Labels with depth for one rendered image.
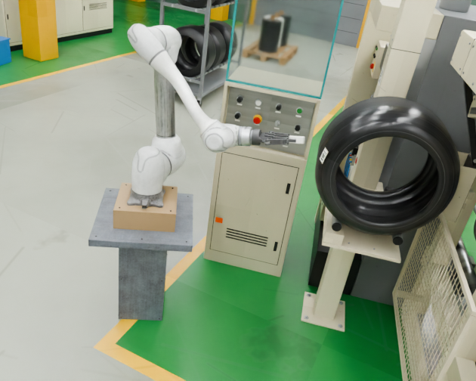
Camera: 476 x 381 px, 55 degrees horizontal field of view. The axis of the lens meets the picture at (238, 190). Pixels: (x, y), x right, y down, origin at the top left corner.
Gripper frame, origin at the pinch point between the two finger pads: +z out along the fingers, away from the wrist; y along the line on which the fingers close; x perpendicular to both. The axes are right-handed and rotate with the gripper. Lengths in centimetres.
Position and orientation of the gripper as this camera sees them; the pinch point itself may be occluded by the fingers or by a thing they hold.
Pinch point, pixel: (296, 139)
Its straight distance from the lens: 209.6
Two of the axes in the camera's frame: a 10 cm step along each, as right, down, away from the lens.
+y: 2.1, -4.6, 8.6
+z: 9.8, 0.9, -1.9
